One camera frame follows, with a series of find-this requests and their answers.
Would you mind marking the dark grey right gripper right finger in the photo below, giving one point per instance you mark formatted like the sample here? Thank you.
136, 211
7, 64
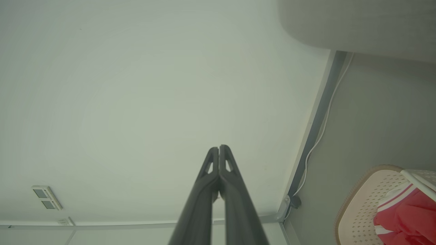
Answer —
238, 204

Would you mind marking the light grey fabric sofa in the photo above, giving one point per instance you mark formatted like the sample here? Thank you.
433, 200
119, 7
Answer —
368, 23

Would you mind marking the cream perforated laundry basket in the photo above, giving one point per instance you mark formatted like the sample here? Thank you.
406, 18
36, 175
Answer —
361, 207

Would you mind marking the wall socket plate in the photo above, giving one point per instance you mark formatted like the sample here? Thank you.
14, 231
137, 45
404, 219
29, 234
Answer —
47, 198

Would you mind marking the small white wall socket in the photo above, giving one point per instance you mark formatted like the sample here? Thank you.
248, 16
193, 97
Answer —
64, 222

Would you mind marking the red cloth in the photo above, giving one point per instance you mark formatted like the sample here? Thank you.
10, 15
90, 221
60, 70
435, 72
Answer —
408, 217

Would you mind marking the dark grey skirting board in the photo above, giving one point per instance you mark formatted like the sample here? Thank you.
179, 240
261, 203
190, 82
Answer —
318, 119

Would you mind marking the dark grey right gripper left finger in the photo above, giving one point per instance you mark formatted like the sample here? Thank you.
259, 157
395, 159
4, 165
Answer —
199, 204

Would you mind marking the white plastic bar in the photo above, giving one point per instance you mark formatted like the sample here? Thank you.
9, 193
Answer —
420, 183

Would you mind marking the dark grey caster wheel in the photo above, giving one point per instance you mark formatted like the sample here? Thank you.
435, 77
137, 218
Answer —
295, 201

